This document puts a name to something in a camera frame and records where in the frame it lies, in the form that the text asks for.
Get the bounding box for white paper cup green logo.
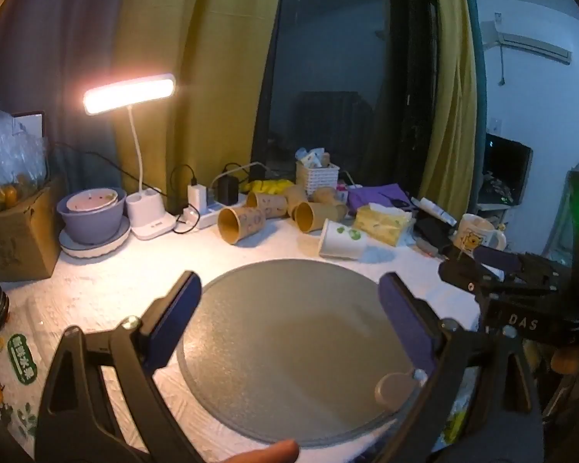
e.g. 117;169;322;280
318;220;368;260

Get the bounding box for brown paper cup front right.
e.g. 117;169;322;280
294;202;347;233

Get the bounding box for brown paper cup patterned rear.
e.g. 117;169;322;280
245;193;288;220

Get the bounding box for brown paper cup front left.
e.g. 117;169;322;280
217;207;266;245

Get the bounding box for person's fingertip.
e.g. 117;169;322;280
223;440;300;463

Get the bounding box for white cartoon mug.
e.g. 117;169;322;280
453;213;507;257

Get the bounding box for black monitor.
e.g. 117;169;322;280
478;134;533;206

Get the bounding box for yellow tissue pack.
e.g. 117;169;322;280
353;203;414;247

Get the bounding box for yellow curtain right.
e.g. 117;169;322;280
419;0;477;218

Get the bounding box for yellow curtain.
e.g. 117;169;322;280
112;0;279;213
419;0;477;218

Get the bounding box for purple cloth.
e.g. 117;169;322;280
347;183;413;213

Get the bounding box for white textured tablecloth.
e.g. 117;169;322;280
0;220;478;462

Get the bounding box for round grey placemat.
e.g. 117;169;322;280
176;259;418;447

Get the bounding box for white woven basket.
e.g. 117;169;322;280
296;162;340;196

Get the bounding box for white plate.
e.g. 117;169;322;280
58;215;130;259

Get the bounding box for cardboard box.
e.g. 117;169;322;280
0;178;64;282

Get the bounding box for purple bowl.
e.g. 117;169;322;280
56;187;126;245

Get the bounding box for white desk lamp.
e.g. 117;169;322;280
82;73;176;240

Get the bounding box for white air conditioner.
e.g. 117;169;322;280
480;21;572;65

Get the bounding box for small pink bowl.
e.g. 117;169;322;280
66;188;118;213

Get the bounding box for white power strip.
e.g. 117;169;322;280
175;201;226;232

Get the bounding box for black charger adapter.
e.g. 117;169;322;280
216;174;239;206

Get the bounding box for white charger adapter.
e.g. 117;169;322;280
187;184;208;214

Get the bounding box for bag of fruit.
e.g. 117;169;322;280
0;109;48;213

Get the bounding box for yellow curtain left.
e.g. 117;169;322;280
112;0;279;213

